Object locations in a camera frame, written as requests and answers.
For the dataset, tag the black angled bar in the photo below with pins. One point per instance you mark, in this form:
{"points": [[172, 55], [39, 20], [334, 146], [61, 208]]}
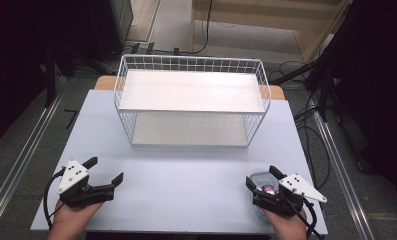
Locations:
{"points": [[73, 116]]}

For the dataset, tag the clear plastic food container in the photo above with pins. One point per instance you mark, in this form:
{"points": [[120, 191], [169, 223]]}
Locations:
{"points": [[263, 179]]}

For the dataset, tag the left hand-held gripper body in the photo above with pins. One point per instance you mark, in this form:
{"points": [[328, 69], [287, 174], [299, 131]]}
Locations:
{"points": [[73, 176]]}

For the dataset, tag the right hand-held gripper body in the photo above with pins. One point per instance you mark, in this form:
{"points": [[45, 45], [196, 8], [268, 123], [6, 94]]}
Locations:
{"points": [[294, 186]]}

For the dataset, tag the black curtain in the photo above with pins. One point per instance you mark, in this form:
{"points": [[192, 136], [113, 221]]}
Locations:
{"points": [[16, 60], [376, 83]]}

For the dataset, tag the person's right hand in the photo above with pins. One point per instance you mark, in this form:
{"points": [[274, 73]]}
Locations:
{"points": [[289, 228]]}

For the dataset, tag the metal floor rail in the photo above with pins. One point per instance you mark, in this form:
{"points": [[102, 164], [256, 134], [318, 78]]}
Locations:
{"points": [[342, 176], [22, 160]]}

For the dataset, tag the light wooden furniture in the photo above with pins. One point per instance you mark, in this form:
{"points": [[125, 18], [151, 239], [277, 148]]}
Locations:
{"points": [[262, 16]]}

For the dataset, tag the dark cabinet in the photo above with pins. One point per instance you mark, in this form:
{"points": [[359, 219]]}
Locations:
{"points": [[114, 23]]}

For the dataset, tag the person's left hand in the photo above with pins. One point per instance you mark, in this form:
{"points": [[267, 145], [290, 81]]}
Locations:
{"points": [[71, 220]]}

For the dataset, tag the black metal stand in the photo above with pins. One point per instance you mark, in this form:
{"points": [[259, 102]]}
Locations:
{"points": [[322, 86], [51, 76]]}

